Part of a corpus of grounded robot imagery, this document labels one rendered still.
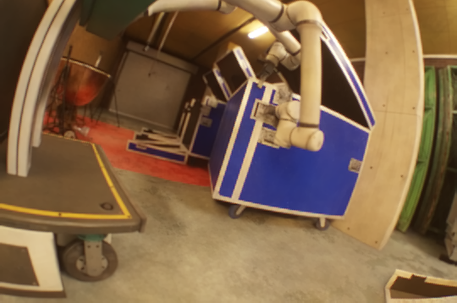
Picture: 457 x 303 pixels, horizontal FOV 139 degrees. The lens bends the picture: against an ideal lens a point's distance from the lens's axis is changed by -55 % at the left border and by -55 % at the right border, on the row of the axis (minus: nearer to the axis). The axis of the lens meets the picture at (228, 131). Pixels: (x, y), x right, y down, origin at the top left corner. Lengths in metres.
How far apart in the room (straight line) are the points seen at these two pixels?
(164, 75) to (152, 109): 1.55
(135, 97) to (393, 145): 8.13
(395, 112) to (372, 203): 0.86
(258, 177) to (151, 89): 7.43
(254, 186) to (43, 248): 1.12
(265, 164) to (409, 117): 1.41
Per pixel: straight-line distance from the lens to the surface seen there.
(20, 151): 0.57
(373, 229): 1.91
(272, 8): 0.88
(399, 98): 2.03
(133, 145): 2.42
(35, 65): 0.54
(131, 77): 8.34
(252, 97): 1.18
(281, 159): 1.25
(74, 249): 0.61
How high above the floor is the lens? 0.58
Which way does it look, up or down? level
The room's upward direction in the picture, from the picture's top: 17 degrees clockwise
